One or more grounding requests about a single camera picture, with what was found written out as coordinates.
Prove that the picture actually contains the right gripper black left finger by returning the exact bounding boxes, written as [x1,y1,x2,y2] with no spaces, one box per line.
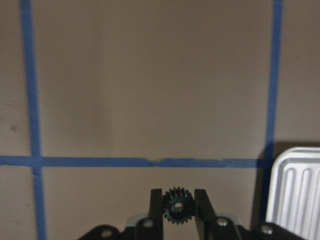
[134,188,164,240]

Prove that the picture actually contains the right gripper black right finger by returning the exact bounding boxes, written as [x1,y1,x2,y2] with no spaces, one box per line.
[194,189,240,240]

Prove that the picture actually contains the small black bearing gear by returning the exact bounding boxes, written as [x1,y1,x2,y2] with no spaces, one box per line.
[162,187,195,225]

